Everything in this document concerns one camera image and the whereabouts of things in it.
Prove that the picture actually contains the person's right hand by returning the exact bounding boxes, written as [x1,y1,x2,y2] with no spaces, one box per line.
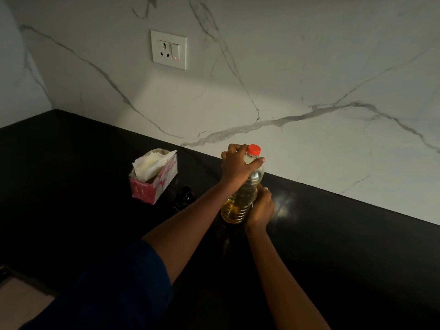
[244,183,275,234]

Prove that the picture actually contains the person's left hand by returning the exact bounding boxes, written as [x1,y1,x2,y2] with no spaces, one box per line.
[220,143,266,189]

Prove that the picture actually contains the large clear plastic oil bottle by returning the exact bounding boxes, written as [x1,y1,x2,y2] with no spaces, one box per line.
[220,153,265,225]

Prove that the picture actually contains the black small bottle cap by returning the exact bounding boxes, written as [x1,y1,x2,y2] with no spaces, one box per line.
[173,186,196,214]

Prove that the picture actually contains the person's right forearm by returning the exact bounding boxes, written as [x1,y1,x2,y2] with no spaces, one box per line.
[246,228,332,330]

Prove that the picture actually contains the person's left forearm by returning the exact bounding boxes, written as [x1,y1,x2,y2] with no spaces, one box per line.
[142,180,234,284]

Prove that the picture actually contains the black countertop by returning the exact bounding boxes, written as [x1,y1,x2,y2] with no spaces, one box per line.
[0,109,440,330]

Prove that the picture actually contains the beige lower cabinet front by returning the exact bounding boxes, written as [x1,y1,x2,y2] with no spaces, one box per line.
[0,266,57,330]

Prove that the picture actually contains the white tissues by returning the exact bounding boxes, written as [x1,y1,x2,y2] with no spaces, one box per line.
[132,150,178,182]

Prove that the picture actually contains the pink tissue box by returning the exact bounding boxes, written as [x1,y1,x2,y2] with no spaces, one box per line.
[128,148,179,206]

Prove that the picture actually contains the white wall socket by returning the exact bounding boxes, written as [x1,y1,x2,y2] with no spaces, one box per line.
[150,29,188,71]

